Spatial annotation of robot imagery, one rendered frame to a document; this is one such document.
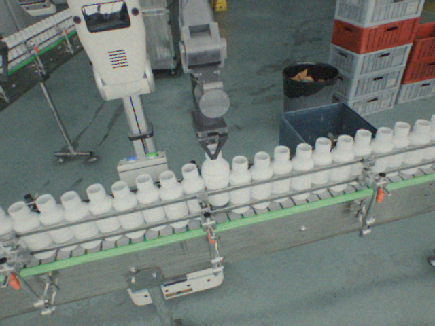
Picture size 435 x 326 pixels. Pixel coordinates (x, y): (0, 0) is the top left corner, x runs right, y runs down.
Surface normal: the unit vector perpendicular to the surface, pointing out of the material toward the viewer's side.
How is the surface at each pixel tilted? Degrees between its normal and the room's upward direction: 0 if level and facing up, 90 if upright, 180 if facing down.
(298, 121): 90
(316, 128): 90
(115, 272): 90
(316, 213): 90
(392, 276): 0
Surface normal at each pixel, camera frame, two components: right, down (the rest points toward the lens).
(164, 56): -0.08, 0.61
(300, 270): -0.08, -0.78
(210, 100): 0.22, 0.58
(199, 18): 0.15, 0.14
